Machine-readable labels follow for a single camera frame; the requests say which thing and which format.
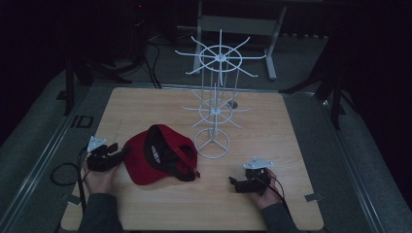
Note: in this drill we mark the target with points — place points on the person's left hand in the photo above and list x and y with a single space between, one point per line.
100 181

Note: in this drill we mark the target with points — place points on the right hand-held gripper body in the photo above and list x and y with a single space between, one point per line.
257 176

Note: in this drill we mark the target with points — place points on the white metal table frame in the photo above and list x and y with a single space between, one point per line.
238 25

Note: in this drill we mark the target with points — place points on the person's right hand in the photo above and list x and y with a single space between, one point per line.
270 195

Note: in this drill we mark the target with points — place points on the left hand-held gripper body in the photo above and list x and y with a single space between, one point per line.
97 159

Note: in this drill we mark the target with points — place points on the grey tape strip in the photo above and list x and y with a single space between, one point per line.
313 197
73 199

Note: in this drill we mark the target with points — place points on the red baseball cap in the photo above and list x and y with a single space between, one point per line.
142 161

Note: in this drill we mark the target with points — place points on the black tripod stand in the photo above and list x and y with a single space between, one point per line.
335 93
69 84

